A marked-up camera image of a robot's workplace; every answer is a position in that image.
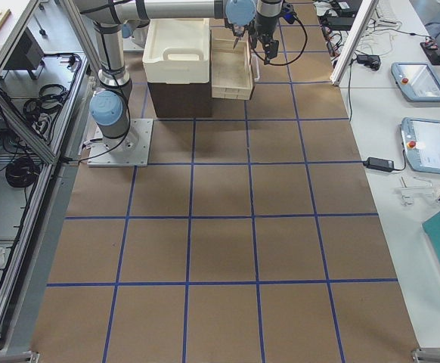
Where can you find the white plastic tray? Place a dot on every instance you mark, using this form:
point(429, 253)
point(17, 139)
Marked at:
point(177, 51)

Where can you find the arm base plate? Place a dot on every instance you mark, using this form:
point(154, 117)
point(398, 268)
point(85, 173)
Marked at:
point(134, 150)

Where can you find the black power adapter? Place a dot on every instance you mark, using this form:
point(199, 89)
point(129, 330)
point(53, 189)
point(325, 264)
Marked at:
point(383, 165)

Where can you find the aluminium side frame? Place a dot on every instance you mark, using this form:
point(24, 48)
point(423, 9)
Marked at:
point(47, 73)

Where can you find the brown wooden drawer cabinet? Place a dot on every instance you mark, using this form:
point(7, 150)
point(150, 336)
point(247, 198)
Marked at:
point(179, 101)

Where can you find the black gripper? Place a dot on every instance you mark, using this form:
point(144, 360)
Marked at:
point(236, 40)
point(263, 23)

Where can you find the aluminium frame post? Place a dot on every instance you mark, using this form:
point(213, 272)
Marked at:
point(359, 25)

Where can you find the teach pendant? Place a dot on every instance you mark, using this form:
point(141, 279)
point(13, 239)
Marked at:
point(417, 81)
point(421, 141)

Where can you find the upper teach pendant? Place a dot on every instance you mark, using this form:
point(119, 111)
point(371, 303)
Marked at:
point(417, 81)

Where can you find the lower teach pendant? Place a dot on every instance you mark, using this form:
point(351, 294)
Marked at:
point(421, 141)

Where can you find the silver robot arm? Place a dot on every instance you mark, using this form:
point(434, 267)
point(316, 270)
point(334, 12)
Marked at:
point(267, 15)
point(121, 29)

